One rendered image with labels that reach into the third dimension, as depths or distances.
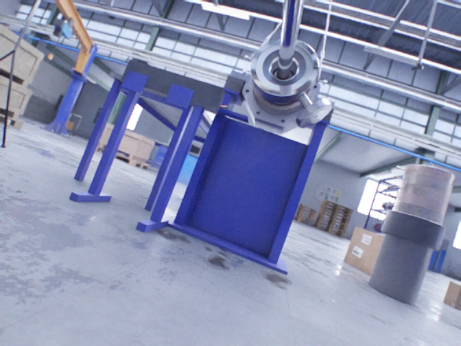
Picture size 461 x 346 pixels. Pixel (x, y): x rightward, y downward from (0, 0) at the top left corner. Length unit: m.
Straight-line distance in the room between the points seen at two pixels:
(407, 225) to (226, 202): 1.42
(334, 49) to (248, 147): 8.23
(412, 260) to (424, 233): 0.23
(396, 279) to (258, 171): 1.37
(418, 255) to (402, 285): 0.26
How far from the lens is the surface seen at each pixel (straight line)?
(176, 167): 1.41
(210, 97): 1.46
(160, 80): 1.59
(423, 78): 10.25
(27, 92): 5.42
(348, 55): 9.72
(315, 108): 1.31
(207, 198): 1.75
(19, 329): 0.62
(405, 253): 2.35
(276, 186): 1.71
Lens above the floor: 0.36
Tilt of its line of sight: 4 degrees up
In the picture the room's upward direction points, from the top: 21 degrees clockwise
